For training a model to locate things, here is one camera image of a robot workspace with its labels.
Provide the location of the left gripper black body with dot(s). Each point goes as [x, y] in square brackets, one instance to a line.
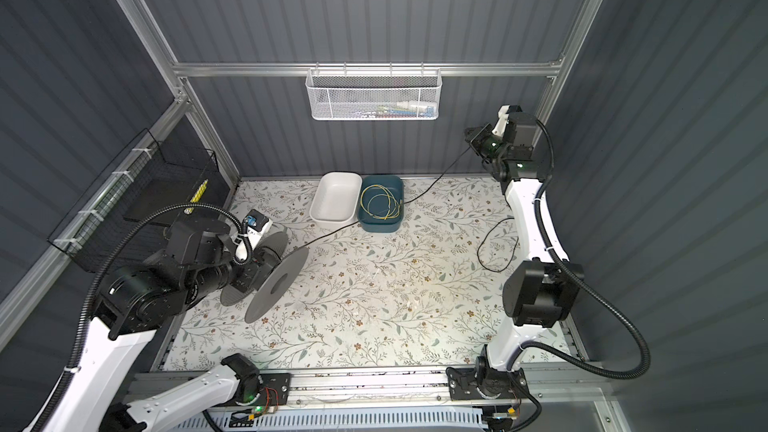
[244, 274]

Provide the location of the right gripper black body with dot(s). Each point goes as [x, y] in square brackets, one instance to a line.
[487, 146]

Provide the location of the grey foam spool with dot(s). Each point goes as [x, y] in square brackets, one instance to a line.
[275, 286]

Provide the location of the white plastic bin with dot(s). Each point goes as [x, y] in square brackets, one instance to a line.
[336, 199]

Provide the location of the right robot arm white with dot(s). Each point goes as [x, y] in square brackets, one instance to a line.
[543, 288]

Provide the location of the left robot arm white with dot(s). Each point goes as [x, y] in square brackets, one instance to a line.
[119, 319]

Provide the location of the yellow strip in basket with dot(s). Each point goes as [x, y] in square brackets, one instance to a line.
[199, 192]

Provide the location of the black pad in basket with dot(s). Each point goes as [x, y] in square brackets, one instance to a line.
[157, 194]

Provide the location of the teal plastic bin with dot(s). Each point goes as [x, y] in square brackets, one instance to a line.
[381, 204]

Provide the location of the white wire mesh basket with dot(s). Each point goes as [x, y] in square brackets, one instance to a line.
[388, 97]

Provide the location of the black wire basket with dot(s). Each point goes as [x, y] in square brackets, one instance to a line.
[95, 225]

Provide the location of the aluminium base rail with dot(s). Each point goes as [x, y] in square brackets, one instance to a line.
[421, 398]

